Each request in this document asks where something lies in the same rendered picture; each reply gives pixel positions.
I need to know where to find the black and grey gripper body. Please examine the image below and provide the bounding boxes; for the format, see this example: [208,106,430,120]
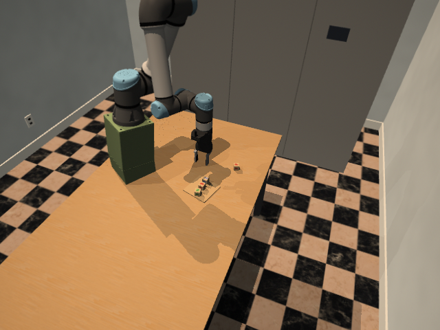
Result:
[191,121,212,153]

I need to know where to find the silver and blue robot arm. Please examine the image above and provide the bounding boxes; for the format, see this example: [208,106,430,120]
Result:
[112,0,213,127]

